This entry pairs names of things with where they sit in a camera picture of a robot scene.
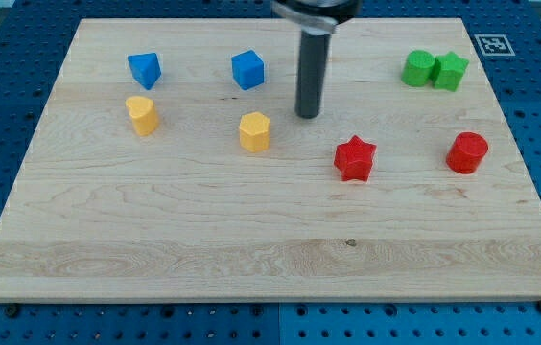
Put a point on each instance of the white fiducial marker tag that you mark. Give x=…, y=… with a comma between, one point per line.
x=494, y=45

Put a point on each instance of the light wooden board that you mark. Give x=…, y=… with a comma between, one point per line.
x=99, y=214

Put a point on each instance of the blue triangle block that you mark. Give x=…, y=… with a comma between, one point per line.
x=145, y=69

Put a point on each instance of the red star block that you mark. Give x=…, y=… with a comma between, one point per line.
x=354, y=159

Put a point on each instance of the yellow hexagon block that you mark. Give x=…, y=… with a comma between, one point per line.
x=254, y=131

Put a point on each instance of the black board stop screw left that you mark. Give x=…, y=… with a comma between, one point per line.
x=12, y=310

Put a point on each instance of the red cylinder block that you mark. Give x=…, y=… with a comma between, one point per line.
x=467, y=152

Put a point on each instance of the green star block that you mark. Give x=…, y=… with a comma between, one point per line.
x=448, y=71

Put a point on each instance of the green cylinder block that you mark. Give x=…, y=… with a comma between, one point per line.
x=418, y=67

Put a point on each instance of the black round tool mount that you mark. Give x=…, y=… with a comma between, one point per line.
x=317, y=17

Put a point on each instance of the blue cube block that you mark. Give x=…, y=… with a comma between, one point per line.
x=248, y=69

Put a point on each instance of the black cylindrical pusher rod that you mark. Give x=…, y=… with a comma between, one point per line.
x=312, y=61

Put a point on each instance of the yellow heart block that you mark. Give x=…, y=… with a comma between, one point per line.
x=143, y=114

